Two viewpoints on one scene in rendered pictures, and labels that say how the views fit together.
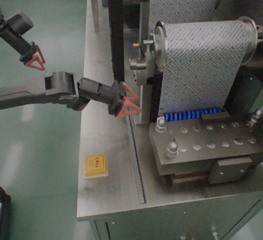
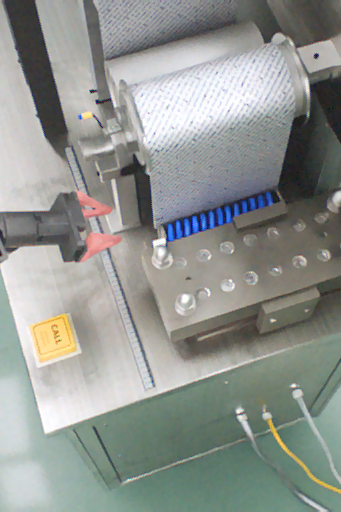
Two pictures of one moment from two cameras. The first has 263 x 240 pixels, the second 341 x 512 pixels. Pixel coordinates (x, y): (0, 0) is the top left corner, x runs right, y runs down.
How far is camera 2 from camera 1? 0.69 m
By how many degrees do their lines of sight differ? 23
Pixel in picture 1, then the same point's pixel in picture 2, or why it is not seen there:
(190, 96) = (209, 190)
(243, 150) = (305, 278)
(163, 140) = (169, 284)
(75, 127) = not seen: outside the picture
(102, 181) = (74, 365)
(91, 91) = (25, 237)
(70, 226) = (0, 428)
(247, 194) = (325, 338)
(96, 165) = (55, 340)
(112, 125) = not seen: hidden behind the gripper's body
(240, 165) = (301, 304)
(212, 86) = (246, 168)
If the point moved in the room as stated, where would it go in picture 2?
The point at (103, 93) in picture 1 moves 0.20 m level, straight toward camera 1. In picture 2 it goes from (48, 234) to (87, 347)
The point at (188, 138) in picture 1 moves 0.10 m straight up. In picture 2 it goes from (213, 271) to (215, 246)
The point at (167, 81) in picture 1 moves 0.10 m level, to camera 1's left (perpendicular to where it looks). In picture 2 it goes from (160, 185) to (100, 196)
